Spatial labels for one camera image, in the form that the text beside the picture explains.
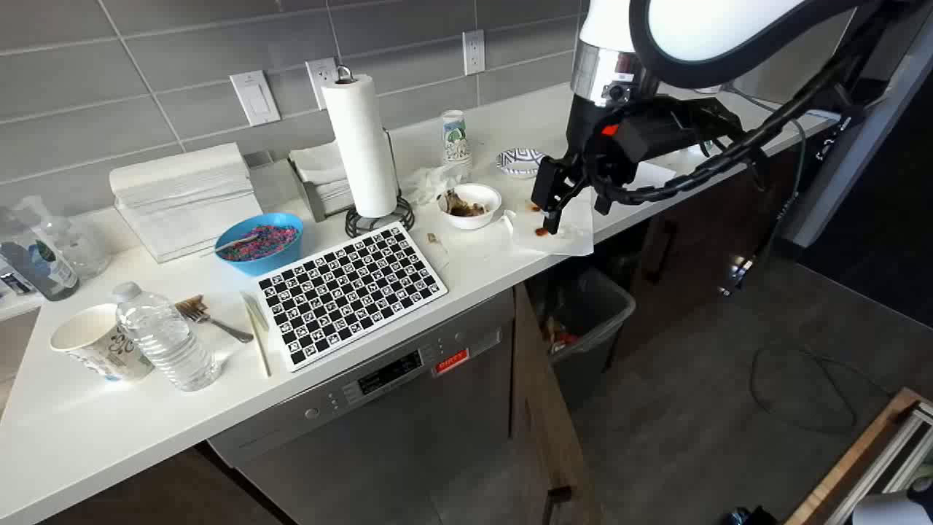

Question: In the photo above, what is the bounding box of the white wall outlet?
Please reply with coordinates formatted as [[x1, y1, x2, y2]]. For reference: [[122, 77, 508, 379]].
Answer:
[[457, 27, 491, 80]]

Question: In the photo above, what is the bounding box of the stainless steel dishwasher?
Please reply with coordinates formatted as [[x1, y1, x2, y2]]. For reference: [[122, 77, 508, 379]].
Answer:
[[207, 290, 519, 525]]

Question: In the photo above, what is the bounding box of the white chopstick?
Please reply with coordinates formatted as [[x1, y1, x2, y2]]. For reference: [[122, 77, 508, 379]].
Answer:
[[243, 293, 277, 381]]

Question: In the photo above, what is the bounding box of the grey trash bin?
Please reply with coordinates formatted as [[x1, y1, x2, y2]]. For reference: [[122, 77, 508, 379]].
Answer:
[[543, 265, 638, 411]]

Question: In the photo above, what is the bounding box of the blue bowl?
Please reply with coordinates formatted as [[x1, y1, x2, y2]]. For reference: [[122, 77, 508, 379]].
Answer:
[[213, 209, 307, 281]]

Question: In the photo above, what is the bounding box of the black white checkered mat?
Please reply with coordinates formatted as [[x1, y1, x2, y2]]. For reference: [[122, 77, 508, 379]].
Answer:
[[255, 220, 449, 374]]

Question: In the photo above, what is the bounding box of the grey metal panel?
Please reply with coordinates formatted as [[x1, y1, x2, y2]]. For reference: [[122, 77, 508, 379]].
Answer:
[[777, 27, 933, 252]]

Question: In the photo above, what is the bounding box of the white bottle green label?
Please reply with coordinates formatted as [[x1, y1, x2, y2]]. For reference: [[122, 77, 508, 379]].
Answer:
[[438, 107, 472, 170]]

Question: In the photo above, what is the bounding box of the white bowl with food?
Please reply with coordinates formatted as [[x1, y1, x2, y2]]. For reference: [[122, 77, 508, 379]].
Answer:
[[436, 182, 506, 234]]

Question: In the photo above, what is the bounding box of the clear plastic water bottle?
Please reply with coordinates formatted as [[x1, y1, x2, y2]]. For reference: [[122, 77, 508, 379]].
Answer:
[[112, 281, 223, 393]]

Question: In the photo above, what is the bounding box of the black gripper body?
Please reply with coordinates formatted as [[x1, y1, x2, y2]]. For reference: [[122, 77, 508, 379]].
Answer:
[[561, 91, 740, 196]]

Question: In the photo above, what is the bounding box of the crumpled clear plastic wrap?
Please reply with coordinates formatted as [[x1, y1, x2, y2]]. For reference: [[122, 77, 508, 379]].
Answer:
[[402, 158, 462, 209]]

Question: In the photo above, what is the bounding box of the black floor cable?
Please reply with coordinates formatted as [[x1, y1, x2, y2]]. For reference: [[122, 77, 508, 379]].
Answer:
[[748, 339, 870, 434]]

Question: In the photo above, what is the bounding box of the wooden frame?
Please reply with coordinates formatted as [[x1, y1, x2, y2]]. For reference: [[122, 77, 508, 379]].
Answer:
[[785, 389, 933, 525]]

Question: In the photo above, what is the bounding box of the stained white napkin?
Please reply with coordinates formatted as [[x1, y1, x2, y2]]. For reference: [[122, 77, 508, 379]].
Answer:
[[503, 185, 599, 260]]

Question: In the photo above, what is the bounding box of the brown cabinet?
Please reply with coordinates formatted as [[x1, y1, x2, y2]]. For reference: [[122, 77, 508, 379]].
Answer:
[[621, 158, 801, 363]]

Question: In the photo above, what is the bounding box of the open cabinet door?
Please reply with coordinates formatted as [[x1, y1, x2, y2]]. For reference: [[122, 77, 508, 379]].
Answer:
[[506, 282, 603, 525]]

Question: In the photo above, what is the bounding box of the white paper towel roll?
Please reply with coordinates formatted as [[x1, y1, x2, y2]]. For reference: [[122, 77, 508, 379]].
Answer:
[[320, 69, 402, 221]]

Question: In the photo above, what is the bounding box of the sink basin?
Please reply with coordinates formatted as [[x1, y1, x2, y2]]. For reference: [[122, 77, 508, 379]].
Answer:
[[0, 307, 41, 421]]

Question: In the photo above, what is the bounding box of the clear glass jar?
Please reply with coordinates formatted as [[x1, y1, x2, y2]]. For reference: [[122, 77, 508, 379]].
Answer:
[[0, 196, 83, 303]]

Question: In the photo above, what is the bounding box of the white wall switch plate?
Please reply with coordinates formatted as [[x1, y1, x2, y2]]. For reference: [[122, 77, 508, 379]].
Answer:
[[229, 66, 284, 129]]

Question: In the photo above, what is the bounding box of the patterned paper cup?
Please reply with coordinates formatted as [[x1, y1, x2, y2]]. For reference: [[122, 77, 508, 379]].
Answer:
[[46, 300, 159, 386]]

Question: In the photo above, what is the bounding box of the metal fork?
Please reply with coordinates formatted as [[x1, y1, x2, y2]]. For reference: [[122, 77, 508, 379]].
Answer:
[[173, 293, 256, 346]]

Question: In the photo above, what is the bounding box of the black paper towel holder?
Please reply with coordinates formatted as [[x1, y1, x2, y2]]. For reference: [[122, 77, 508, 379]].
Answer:
[[332, 64, 420, 240]]

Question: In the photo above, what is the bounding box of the grey napkin holder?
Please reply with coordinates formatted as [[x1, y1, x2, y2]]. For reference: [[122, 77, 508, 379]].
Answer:
[[285, 141, 355, 224]]

